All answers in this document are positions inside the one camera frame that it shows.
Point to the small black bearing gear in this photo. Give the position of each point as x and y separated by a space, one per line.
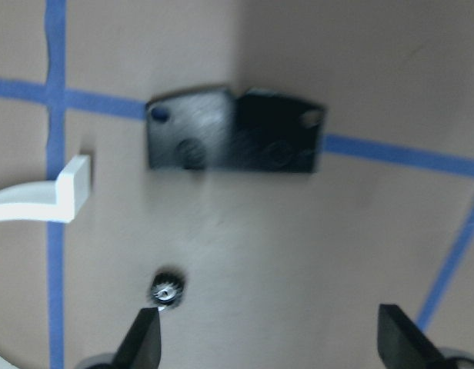
167 289

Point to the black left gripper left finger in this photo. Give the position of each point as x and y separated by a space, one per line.
142 345

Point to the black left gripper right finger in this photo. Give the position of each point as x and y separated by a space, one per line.
401 345

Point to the small black plastic part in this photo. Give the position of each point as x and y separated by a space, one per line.
213 129

